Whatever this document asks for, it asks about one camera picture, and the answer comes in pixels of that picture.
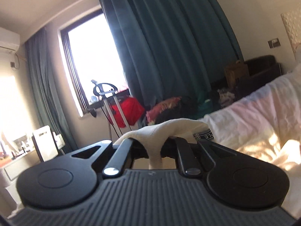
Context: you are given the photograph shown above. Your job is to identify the white patterned cloth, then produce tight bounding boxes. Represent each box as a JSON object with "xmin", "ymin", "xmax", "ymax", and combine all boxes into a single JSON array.
[{"xmin": 217, "ymin": 88, "xmax": 236, "ymax": 104}]

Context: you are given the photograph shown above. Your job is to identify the wall socket with cable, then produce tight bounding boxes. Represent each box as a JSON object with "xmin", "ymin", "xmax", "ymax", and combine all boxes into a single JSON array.
[{"xmin": 10, "ymin": 53, "xmax": 26, "ymax": 70}]

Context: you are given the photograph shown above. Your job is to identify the white dressing table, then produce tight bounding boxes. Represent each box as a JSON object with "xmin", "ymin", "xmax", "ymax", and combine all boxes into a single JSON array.
[{"xmin": 0, "ymin": 144, "xmax": 64, "ymax": 200}]

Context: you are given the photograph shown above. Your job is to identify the white backed black chair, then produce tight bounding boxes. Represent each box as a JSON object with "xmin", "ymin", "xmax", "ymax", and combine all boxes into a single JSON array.
[{"xmin": 32, "ymin": 126, "xmax": 59, "ymax": 163}]

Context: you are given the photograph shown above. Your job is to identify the bed with pink white quilt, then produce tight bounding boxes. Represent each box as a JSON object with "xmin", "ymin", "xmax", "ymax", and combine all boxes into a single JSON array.
[{"xmin": 200, "ymin": 62, "xmax": 301, "ymax": 219}]

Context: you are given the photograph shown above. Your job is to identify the pink cloth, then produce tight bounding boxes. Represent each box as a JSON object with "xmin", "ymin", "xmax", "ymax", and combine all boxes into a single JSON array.
[{"xmin": 146, "ymin": 96, "xmax": 182, "ymax": 123}]

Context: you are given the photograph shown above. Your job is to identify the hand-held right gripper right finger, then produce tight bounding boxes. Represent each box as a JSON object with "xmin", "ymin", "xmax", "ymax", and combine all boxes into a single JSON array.
[{"xmin": 175, "ymin": 138, "xmax": 237, "ymax": 176}]

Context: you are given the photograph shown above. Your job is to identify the green garment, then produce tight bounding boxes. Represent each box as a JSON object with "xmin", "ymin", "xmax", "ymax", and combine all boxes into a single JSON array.
[{"xmin": 198, "ymin": 91, "xmax": 215, "ymax": 116}]

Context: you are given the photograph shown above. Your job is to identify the black armchair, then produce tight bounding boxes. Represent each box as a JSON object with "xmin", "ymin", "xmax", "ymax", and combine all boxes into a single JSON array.
[{"xmin": 212, "ymin": 55, "xmax": 282, "ymax": 99}]

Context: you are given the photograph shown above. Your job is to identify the garment steamer stand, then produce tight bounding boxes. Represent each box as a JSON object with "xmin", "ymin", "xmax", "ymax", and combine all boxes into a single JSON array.
[{"xmin": 90, "ymin": 79, "xmax": 132, "ymax": 140}]

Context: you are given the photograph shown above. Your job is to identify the dark framed window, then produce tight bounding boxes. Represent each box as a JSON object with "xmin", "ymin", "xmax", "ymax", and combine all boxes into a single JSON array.
[{"xmin": 59, "ymin": 9, "xmax": 132, "ymax": 117}]

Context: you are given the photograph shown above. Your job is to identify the narrow blue curtain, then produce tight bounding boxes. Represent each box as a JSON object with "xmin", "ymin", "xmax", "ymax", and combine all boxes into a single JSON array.
[{"xmin": 25, "ymin": 28, "xmax": 78, "ymax": 149}]

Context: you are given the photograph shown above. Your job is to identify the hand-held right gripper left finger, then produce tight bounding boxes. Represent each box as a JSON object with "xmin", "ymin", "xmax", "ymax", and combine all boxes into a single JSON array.
[{"xmin": 71, "ymin": 138, "xmax": 134, "ymax": 177}]

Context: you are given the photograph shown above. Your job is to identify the white air conditioner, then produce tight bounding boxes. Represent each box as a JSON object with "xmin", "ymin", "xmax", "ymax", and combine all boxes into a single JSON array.
[{"xmin": 0, "ymin": 27, "xmax": 20, "ymax": 51}]

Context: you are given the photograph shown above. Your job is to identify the black clothes heap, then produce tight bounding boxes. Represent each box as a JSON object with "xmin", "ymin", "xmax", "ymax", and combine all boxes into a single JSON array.
[{"xmin": 153, "ymin": 96, "xmax": 201, "ymax": 126}]

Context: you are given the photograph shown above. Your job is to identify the cream quilted headboard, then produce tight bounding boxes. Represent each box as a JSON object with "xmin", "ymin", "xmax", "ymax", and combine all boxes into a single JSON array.
[{"xmin": 281, "ymin": 7, "xmax": 301, "ymax": 55}]

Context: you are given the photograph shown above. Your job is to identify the cream pants with patterned stripe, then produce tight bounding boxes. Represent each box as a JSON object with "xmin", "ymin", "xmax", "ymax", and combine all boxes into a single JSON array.
[{"xmin": 113, "ymin": 118, "xmax": 213, "ymax": 170}]

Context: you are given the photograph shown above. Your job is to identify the red bag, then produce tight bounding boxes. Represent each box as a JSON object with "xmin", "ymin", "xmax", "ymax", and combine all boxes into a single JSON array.
[{"xmin": 109, "ymin": 96, "xmax": 145, "ymax": 129}]

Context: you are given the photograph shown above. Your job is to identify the brown paper bag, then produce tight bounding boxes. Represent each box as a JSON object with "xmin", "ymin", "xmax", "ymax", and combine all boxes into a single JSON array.
[{"xmin": 224, "ymin": 60, "xmax": 250, "ymax": 89}]

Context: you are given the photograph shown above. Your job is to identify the wide blue curtain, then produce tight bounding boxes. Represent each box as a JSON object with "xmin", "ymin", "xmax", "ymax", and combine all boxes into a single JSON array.
[{"xmin": 97, "ymin": 0, "xmax": 244, "ymax": 123}]

